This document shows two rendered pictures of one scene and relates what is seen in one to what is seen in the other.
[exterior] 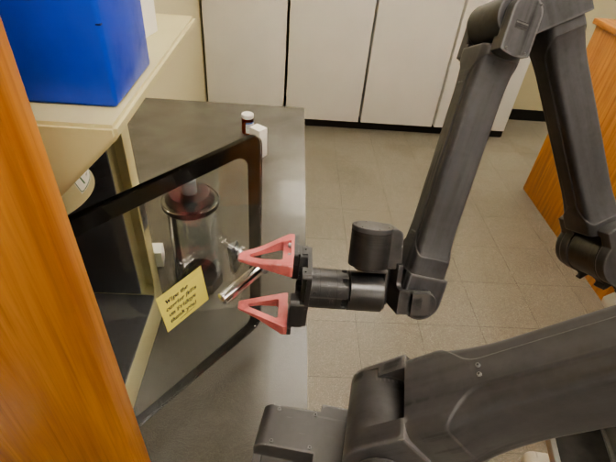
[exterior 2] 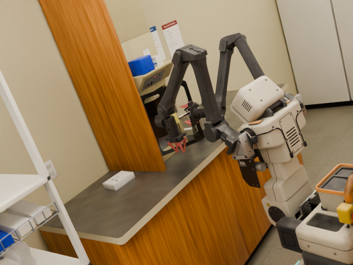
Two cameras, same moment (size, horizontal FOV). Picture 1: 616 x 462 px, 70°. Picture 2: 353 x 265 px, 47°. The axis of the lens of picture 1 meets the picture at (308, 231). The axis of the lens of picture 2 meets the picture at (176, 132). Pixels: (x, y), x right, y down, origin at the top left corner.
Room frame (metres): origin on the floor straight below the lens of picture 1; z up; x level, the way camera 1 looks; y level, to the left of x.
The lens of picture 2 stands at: (-1.25, -1.58, 1.86)
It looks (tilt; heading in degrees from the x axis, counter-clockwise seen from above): 18 degrees down; 46
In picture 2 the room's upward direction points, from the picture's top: 19 degrees counter-clockwise
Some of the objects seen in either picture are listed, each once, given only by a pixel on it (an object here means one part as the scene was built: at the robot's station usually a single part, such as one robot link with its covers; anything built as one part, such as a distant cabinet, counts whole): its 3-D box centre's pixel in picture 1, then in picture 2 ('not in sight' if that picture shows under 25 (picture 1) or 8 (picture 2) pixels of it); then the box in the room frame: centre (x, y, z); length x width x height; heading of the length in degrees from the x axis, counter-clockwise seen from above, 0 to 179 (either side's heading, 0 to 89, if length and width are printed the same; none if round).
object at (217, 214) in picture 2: not in sight; (203, 201); (0.61, 0.35, 0.45); 2.05 x 0.67 x 0.90; 4
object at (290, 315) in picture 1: (270, 301); (189, 119); (0.44, 0.05, 1.17); 0.09 x 0.07 x 0.07; 93
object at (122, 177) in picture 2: not in sight; (118, 180); (0.05, 0.40, 0.96); 0.16 x 0.12 x 0.04; 176
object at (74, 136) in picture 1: (117, 99); (155, 76); (0.45, 0.22, 1.46); 0.32 x 0.11 x 0.10; 4
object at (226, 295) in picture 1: (236, 275); (184, 114); (0.46, 0.10, 1.20); 0.10 x 0.05 x 0.03; 145
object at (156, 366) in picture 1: (184, 295); (172, 119); (0.42, 0.16, 1.19); 0.30 x 0.01 x 0.40; 145
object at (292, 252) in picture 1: (272, 266); (186, 108); (0.44, 0.04, 1.24); 0.09 x 0.07 x 0.07; 93
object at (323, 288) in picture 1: (321, 288); (197, 113); (0.44, -0.03, 1.20); 0.07 x 0.07 x 0.10; 3
